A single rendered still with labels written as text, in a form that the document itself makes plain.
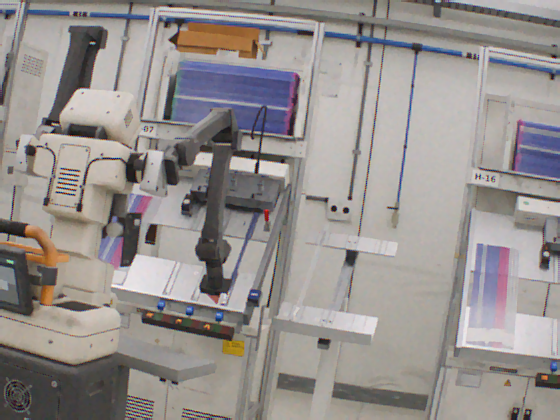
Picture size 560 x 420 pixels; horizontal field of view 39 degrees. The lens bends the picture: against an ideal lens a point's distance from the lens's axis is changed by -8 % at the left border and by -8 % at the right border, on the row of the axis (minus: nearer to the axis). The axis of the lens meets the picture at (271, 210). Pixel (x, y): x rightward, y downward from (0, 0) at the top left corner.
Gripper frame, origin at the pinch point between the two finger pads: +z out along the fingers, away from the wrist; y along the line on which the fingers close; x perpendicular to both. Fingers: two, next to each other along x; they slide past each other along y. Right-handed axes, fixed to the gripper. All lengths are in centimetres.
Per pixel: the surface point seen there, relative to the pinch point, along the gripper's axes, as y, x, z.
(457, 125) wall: -77, -216, 63
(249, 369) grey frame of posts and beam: -13.3, 8.9, 24.1
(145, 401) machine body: 34, 6, 67
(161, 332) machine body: 30, -14, 43
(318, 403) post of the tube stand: -39, 9, 38
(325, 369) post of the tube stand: -39.6, 0.0, 27.5
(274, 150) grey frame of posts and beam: -1, -79, -5
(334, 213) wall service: -13, -172, 107
